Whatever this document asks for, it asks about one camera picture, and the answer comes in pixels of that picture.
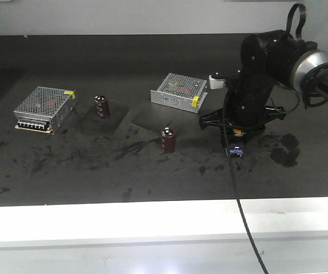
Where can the right metal mesh power supply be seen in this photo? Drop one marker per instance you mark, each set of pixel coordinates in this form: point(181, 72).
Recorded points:
point(180, 92)

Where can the metal mesh power supply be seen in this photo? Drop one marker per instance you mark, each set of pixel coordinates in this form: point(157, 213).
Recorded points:
point(45, 109)
point(180, 92)

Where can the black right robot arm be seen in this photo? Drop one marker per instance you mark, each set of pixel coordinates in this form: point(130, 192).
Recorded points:
point(267, 59)

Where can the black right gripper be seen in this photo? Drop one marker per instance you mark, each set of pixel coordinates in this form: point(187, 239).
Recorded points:
point(244, 107)

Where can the left metal mesh power supply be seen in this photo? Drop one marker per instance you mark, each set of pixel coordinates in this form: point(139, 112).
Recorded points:
point(45, 109)

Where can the left dark red capacitor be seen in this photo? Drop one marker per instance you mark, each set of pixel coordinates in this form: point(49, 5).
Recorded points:
point(102, 106)

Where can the right dark red capacitor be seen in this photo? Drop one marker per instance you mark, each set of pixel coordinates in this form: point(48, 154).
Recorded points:
point(168, 135)

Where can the dark red capacitor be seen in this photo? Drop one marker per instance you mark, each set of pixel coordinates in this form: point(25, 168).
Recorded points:
point(102, 106)
point(168, 135)

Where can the yellow mushroom push button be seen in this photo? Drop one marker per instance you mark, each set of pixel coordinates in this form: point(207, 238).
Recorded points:
point(234, 142)

